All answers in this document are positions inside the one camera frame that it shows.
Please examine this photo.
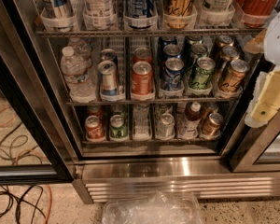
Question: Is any silver blue can front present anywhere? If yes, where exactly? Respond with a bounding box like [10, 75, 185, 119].
[98, 60, 119, 96]

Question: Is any brown bottle white cap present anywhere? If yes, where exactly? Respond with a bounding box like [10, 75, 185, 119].
[177, 102, 202, 140]

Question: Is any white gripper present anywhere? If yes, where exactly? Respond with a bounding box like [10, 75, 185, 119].
[244, 12, 280, 128]

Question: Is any white labelled can top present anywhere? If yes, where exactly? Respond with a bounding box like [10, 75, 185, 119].
[84, 0, 117, 30]

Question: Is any silver can bottom shelf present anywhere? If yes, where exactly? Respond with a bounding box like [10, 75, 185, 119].
[156, 113, 175, 139]

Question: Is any green can front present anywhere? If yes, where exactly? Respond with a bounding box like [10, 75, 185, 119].
[189, 57, 216, 90]

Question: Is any blue white can top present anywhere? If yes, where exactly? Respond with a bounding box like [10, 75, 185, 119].
[42, 0, 73, 32]

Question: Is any orange soda can front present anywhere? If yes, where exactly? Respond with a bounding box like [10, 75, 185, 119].
[132, 62, 153, 95]

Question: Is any blue pepsi can front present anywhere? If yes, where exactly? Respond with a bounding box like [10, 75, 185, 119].
[161, 58, 184, 91]

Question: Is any fridge glass door left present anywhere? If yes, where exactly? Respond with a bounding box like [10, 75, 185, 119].
[0, 4, 75, 185]

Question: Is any stainless steel fridge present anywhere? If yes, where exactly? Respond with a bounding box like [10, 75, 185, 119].
[0, 0, 280, 203]

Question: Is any green can bottom shelf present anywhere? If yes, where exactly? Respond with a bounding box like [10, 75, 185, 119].
[109, 115, 128, 139]

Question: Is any gold can top shelf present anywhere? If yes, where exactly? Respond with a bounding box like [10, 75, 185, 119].
[162, 0, 194, 29]

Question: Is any orange cable on floor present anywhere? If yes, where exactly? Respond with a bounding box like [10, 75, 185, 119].
[41, 184, 53, 224]

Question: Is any black cable on floor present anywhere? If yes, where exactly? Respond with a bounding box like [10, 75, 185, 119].
[0, 184, 48, 224]

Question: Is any blue silver can top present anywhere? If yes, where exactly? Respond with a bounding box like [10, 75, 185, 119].
[125, 0, 155, 29]

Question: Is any red can bottom shelf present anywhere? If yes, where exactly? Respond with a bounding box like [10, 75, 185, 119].
[85, 116, 105, 140]

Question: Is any clear plastic water bottle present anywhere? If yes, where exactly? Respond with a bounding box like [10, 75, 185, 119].
[61, 46, 96, 103]

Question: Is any copper can bottom shelf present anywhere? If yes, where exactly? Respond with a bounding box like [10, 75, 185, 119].
[202, 113, 224, 136]

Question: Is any clear plastic bag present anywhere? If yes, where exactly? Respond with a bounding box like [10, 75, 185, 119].
[102, 191, 203, 224]

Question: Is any gold brown can front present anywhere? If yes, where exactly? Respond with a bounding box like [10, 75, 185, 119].
[218, 59, 249, 92]

